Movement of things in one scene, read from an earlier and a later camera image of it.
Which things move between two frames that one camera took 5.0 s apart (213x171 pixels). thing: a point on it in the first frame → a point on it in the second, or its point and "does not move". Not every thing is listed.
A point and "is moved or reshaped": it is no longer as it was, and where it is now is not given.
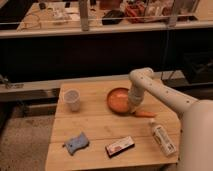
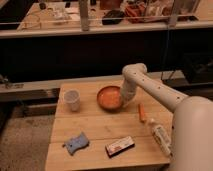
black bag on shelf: [112, 17] does not move
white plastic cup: [72, 97] does not move
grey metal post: [84, 17] does not move
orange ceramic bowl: [118, 100] is moved or reshaped
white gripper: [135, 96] → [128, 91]
